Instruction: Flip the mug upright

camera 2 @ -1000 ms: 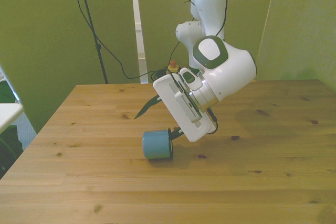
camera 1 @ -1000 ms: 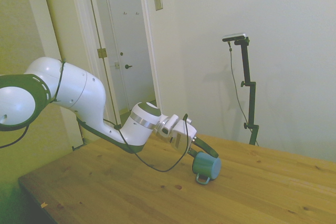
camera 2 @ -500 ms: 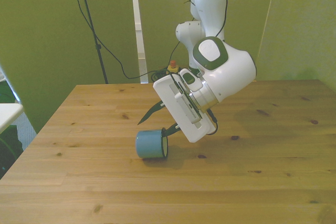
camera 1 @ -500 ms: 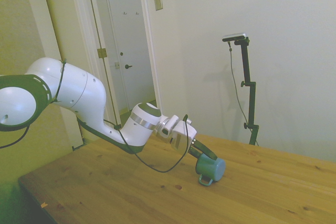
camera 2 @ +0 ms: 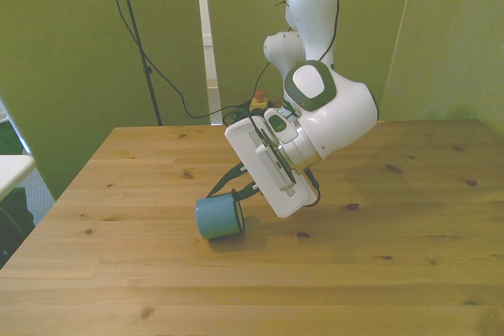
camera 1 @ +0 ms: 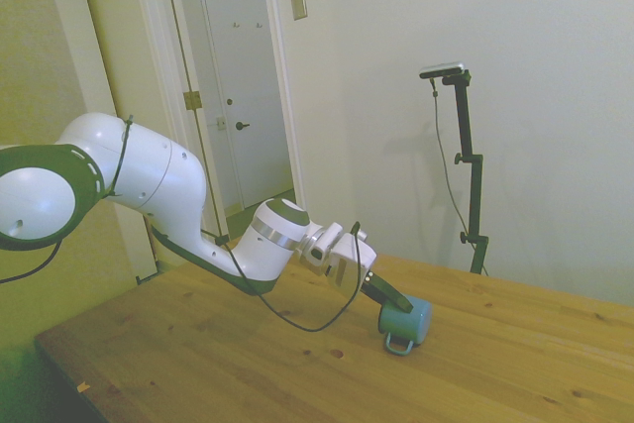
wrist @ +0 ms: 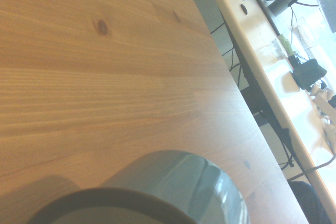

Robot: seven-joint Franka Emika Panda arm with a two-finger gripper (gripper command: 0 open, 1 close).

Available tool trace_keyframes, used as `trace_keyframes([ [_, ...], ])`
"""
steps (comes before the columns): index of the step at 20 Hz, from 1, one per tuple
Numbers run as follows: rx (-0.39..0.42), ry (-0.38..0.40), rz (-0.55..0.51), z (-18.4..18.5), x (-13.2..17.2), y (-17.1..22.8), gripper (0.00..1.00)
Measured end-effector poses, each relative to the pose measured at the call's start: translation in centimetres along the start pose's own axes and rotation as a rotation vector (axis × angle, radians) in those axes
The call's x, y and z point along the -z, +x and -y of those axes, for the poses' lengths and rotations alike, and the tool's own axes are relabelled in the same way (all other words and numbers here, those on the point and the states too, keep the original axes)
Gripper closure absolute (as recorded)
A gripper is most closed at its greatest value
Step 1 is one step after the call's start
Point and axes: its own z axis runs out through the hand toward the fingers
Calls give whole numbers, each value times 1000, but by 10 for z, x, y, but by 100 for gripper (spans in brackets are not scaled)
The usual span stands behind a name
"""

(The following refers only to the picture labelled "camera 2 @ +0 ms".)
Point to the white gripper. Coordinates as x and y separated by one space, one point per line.
252 155

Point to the light blue enamel mug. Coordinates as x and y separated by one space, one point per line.
216 216

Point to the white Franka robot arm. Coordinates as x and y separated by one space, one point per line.
338 115

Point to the yellow emergency stop button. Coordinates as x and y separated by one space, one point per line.
259 102

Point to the black tripod stand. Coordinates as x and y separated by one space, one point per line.
138 45

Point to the white side shelf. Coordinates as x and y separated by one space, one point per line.
12 170

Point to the dark green bag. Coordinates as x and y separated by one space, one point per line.
12 222

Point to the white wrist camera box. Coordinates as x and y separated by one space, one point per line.
275 167

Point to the white vertical post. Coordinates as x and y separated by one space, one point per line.
208 45

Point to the grey slanted frame leg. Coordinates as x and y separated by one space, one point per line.
27 151

